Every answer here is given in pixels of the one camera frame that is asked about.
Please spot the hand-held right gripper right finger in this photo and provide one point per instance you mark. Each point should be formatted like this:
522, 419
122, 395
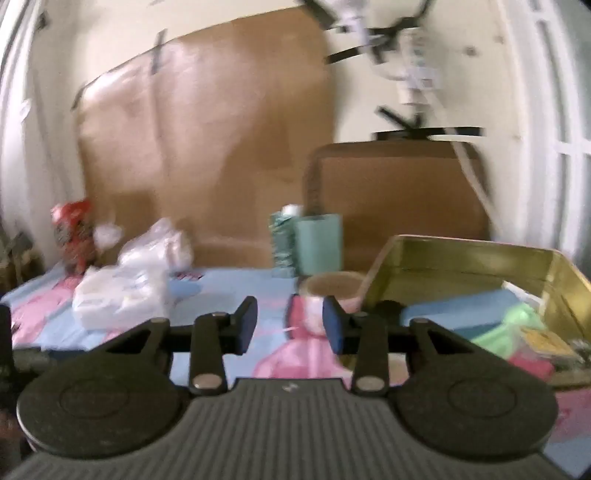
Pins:
333, 325

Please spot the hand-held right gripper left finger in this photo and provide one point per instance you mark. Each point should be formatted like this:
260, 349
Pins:
247, 325

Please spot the blue translucent plastic case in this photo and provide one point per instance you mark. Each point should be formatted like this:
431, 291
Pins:
455, 311

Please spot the yellow-green bin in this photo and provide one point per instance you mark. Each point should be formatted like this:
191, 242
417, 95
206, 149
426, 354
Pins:
461, 263

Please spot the blue pink printed blanket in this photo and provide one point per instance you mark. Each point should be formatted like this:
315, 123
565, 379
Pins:
272, 332

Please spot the teal paper bag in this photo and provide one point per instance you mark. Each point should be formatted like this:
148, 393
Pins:
318, 244

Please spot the green patterned carton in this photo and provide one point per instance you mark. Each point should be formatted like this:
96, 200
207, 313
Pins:
282, 244

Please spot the red snack bag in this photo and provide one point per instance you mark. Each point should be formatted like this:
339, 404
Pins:
74, 235

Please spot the white plastic bag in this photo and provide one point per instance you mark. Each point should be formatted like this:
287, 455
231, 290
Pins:
120, 295
157, 247

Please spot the crumpled white paper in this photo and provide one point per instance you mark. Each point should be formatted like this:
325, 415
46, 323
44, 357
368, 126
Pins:
108, 235

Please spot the brown cardboard box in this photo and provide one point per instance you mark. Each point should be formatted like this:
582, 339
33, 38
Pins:
397, 194

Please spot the green cloth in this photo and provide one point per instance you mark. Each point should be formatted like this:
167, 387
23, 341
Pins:
505, 330

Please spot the large brown cardboard sheet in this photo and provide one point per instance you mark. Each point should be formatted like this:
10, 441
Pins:
207, 138

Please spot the white labelled packet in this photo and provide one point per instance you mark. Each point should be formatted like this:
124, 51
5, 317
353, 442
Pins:
524, 295

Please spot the pink cloth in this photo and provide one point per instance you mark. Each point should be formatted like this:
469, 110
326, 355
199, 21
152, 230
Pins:
531, 365

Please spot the yellow packet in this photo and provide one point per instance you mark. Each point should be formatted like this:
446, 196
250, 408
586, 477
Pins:
549, 344

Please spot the short black tape strip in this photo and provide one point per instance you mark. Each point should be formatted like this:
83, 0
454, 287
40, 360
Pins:
346, 55

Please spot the white framed glass door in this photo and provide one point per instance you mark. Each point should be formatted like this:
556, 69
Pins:
554, 115

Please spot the white wall adapter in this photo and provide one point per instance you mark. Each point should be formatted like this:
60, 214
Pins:
420, 69

